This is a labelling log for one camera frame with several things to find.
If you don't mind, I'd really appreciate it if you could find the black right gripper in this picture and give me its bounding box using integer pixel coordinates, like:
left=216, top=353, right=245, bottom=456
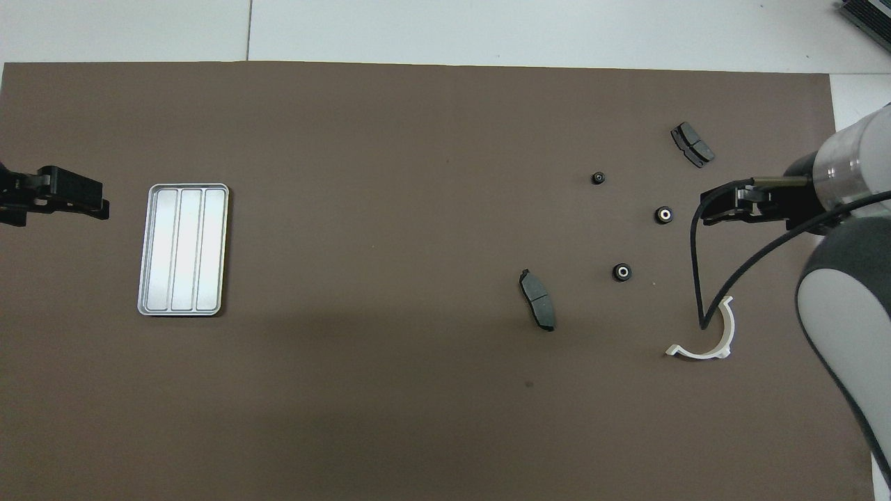
left=702, top=153, right=836, bottom=234

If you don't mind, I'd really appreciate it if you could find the silver metal tray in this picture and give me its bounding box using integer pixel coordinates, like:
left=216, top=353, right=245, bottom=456
left=137, top=183, right=230, bottom=318

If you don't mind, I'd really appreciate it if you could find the brown paper table mat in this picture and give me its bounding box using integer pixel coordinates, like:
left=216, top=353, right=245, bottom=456
left=0, top=61, right=874, bottom=501

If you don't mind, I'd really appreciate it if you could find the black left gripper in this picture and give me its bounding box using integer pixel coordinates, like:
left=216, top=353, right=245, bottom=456
left=0, top=164, right=110, bottom=227

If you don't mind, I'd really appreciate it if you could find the white curved plastic bracket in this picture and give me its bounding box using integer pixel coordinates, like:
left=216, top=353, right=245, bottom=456
left=665, top=296, right=736, bottom=360

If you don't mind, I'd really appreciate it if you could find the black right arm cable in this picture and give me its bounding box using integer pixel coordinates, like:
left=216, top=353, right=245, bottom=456
left=689, top=176, right=891, bottom=331

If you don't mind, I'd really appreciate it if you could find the dark grey brake pad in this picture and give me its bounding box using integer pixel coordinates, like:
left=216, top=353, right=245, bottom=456
left=670, top=122, right=716, bottom=169
left=519, top=269, right=557, bottom=333

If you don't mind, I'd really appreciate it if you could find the dark ribbed device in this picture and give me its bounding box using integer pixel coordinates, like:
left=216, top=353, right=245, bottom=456
left=839, top=0, right=891, bottom=35

